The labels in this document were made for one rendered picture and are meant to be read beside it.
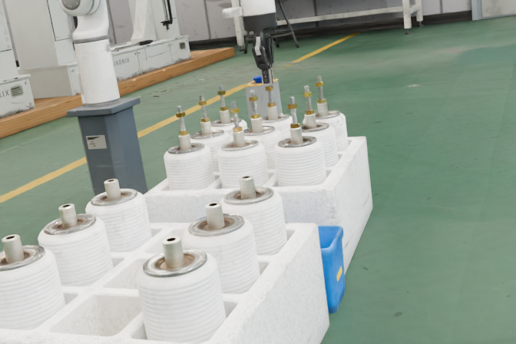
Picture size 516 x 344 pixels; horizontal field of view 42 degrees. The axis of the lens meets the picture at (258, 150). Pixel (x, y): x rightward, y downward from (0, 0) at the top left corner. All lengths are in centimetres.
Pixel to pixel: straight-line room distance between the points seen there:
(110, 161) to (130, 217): 75
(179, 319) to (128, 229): 33
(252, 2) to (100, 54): 51
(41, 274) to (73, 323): 8
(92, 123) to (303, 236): 94
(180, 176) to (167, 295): 60
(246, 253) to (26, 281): 28
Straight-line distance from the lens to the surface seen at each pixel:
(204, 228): 89
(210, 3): 715
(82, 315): 93
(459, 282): 124
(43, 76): 419
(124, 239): 107
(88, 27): 183
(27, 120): 367
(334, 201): 122
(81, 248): 98
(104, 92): 181
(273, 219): 97
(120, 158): 181
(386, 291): 122
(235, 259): 86
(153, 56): 485
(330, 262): 112
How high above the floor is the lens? 55
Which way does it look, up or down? 14 degrees down
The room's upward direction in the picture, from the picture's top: 8 degrees counter-clockwise
